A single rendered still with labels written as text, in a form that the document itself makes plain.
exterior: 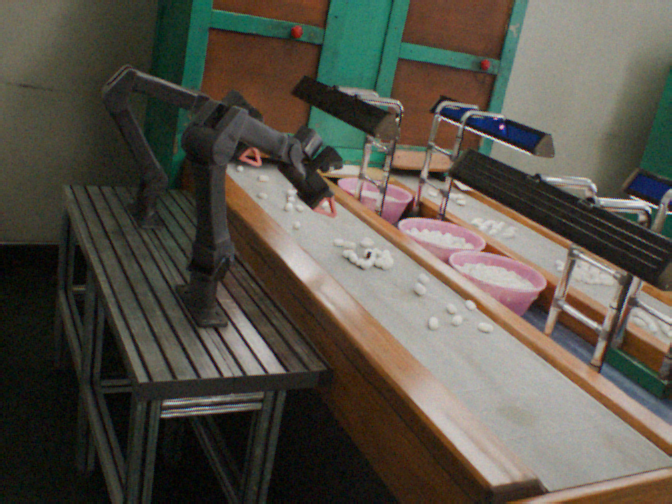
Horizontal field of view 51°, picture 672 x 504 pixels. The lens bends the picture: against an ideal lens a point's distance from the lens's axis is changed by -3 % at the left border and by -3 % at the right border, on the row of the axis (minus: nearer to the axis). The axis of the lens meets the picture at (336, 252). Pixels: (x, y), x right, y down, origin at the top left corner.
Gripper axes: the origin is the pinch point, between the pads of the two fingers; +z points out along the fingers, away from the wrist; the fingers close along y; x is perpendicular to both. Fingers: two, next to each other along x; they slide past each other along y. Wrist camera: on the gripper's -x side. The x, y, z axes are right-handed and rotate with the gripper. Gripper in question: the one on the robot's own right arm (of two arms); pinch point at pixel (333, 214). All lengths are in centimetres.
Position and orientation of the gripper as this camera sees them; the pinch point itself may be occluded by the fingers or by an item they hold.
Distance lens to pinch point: 180.8
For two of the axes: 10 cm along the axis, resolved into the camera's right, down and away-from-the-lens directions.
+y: -4.2, -3.7, 8.3
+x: -7.2, 7.0, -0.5
